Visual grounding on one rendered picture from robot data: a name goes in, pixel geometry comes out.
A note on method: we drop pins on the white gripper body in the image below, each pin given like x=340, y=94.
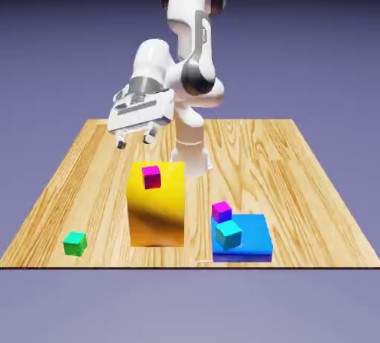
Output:
x=139, y=114

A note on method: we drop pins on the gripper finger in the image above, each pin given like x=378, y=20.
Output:
x=121, y=141
x=150, y=135

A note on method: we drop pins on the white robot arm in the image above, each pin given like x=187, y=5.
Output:
x=190, y=52

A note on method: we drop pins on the small magenta cube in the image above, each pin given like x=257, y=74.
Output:
x=221, y=211
x=151, y=177

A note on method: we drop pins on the small green cube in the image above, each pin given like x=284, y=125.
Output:
x=75, y=243

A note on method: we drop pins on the small cyan cube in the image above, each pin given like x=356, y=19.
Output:
x=228, y=234

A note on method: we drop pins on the large yellow box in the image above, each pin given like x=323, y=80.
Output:
x=156, y=209

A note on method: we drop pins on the large blue box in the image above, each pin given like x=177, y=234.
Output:
x=252, y=236

